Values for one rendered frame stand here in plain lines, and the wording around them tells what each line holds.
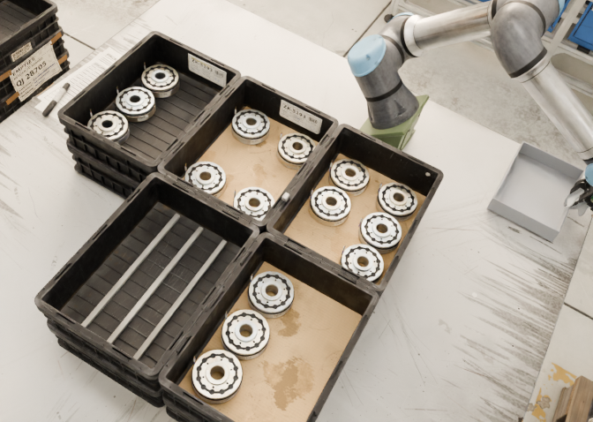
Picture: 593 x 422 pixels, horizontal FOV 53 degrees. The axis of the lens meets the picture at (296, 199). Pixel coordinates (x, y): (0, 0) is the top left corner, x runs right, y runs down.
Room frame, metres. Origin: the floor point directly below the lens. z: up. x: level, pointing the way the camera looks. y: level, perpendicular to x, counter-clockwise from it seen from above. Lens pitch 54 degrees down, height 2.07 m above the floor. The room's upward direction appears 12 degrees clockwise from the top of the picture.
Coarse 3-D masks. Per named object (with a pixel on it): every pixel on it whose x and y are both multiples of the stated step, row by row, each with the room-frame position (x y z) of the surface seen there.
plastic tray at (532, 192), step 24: (528, 144) 1.32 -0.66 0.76; (528, 168) 1.26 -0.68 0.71; (552, 168) 1.28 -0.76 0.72; (576, 168) 1.26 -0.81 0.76; (504, 192) 1.15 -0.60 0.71; (528, 192) 1.16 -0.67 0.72; (552, 192) 1.18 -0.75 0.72; (504, 216) 1.06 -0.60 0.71; (528, 216) 1.04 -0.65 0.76; (552, 216) 1.09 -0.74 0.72; (552, 240) 1.00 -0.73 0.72
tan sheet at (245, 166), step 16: (272, 128) 1.10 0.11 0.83; (288, 128) 1.12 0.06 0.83; (224, 144) 1.01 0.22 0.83; (240, 144) 1.02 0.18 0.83; (272, 144) 1.05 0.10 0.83; (208, 160) 0.95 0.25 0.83; (224, 160) 0.96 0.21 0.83; (240, 160) 0.97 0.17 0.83; (256, 160) 0.98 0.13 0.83; (272, 160) 0.99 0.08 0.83; (240, 176) 0.92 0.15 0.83; (256, 176) 0.93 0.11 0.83; (272, 176) 0.94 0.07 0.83; (288, 176) 0.95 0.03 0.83; (224, 192) 0.86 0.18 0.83; (272, 192) 0.89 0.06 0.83
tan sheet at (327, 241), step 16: (336, 160) 1.04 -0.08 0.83; (384, 176) 1.02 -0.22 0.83; (368, 192) 0.95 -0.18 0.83; (416, 192) 0.99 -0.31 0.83; (304, 208) 0.86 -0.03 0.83; (352, 208) 0.89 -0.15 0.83; (368, 208) 0.90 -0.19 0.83; (416, 208) 0.93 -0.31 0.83; (304, 224) 0.81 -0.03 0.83; (320, 224) 0.82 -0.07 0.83; (352, 224) 0.84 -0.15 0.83; (400, 224) 0.87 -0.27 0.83; (304, 240) 0.77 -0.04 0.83; (320, 240) 0.78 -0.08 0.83; (336, 240) 0.79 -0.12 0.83; (352, 240) 0.80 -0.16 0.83; (400, 240) 0.83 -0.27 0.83; (336, 256) 0.74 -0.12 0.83; (384, 256) 0.77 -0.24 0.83; (384, 272) 0.73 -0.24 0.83
